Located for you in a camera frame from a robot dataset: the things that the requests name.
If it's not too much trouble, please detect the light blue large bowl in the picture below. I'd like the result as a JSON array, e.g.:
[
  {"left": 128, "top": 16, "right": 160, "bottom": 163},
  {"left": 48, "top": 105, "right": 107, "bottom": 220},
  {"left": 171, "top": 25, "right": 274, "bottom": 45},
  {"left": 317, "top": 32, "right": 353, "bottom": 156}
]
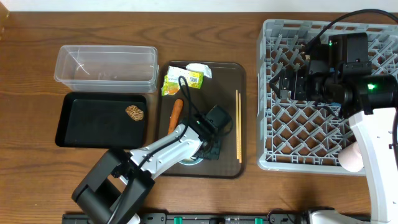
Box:
[{"left": 179, "top": 157, "right": 203, "bottom": 166}]

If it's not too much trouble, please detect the brown food scrap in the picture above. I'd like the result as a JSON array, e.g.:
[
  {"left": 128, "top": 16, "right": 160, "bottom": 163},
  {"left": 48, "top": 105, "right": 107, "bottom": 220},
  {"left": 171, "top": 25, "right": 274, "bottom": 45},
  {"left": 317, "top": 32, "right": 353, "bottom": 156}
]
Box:
[{"left": 125, "top": 105, "right": 144, "bottom": 121}]

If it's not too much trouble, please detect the pink cup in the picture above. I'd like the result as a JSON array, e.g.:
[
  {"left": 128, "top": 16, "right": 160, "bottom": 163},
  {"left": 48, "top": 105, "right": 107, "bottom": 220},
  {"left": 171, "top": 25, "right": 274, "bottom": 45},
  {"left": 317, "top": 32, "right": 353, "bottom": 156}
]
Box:
[{"left": 338, "top": 142, "right": 364, "bottom": 172}]

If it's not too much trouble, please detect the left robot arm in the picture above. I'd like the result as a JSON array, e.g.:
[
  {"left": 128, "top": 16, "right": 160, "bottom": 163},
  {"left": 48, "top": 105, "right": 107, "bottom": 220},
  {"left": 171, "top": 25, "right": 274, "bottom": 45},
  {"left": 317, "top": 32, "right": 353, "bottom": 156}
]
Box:
[{"left": 72, "top": 115, "right": 228, "bottom": 223}]

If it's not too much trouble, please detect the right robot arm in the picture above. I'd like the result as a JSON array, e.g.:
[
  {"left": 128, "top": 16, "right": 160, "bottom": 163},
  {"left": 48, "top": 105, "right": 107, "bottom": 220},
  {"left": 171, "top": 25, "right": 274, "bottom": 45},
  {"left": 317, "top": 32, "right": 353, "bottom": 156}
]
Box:
[{"left": 269, "top": 32, "right": 397, "bottom": 223}]

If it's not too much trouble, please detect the grey dishwasher rack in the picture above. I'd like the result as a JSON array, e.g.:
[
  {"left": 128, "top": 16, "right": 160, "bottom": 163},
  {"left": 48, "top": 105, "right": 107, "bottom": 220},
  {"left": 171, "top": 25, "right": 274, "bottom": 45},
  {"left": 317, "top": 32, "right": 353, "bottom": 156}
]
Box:
[{"left": 256, "top": 19, "right": 398, "bottom": 177}]

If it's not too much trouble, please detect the black waste tray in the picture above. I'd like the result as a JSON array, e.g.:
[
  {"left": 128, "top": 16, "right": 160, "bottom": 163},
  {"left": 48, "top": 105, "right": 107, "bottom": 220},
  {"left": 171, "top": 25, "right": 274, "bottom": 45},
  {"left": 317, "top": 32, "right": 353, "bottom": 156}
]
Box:
[{"left": 55, "top": 92, "right": 147, "bottom": 149}]

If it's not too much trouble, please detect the wooden chopstick right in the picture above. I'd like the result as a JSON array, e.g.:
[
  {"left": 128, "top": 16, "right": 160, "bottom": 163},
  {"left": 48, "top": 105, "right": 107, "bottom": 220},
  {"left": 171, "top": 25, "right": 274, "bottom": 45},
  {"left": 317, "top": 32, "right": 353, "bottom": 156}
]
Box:
[{"left": 238, "top": 93, "right": 243, "bottom": 164}]

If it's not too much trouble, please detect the wooden chopstick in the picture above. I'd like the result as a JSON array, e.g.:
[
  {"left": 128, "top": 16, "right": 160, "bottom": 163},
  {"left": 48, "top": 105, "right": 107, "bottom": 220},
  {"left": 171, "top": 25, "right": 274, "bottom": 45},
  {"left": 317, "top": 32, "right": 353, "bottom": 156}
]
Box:
[
  {"left": 238, "top": 93, "right": 243, "bottom": 164},
  {"left": 236, "top": 90, "right": 241, "bottom": 163}
]

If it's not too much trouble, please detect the wooden chopstick left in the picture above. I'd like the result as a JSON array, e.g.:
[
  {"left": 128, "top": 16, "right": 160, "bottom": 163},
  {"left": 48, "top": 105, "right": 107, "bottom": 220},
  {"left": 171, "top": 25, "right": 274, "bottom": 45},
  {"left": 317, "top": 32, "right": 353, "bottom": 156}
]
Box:
[{"left": 236, "top": 90, "right": 241, "bottom": 163}]

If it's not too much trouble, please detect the orange carrot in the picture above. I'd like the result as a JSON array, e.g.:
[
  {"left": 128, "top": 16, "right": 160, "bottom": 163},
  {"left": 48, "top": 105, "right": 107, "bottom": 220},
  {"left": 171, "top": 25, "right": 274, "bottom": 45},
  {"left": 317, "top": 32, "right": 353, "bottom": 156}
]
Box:
[{"left": 167, "top": 99, "right": 183, "bottom": 134}]

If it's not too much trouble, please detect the brown serving tray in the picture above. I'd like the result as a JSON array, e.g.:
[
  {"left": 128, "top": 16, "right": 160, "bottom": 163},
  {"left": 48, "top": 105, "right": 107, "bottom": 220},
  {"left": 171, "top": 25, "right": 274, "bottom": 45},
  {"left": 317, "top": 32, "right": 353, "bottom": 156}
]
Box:
[{"left": 155, "top": 62, "right": 246, "bottom": 179}]

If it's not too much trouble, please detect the green yellow snack wrapper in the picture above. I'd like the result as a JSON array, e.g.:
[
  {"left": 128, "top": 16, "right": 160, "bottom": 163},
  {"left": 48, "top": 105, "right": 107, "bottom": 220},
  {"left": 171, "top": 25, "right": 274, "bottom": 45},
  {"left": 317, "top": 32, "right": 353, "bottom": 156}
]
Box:
[{"left": 161, "top": 66, "right": 204, "bottom": 96}]

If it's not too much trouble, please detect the white crumpled tissue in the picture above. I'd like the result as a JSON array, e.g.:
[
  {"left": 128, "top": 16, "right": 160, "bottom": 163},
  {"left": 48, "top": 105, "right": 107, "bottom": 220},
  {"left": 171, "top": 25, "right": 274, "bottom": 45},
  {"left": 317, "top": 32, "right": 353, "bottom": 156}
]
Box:
[{"left": 185, "top": 63, "right": 212, "bottom": 78}]

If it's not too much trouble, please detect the clear plastic bin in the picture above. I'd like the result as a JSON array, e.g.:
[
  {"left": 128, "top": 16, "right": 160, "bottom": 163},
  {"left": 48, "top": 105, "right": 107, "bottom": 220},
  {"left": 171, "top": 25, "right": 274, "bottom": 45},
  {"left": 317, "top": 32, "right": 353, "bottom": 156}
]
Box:
[{"left": 54, "top": 45, "right": 159, "bottom": 93}]

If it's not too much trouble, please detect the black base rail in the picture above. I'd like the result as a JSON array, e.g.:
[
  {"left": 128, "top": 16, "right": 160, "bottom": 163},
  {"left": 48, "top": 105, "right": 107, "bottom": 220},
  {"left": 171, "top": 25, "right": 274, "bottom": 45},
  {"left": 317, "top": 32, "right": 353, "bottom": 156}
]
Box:
[{"left": 61, "top": 207, "right": 374, "bottom": 224}]

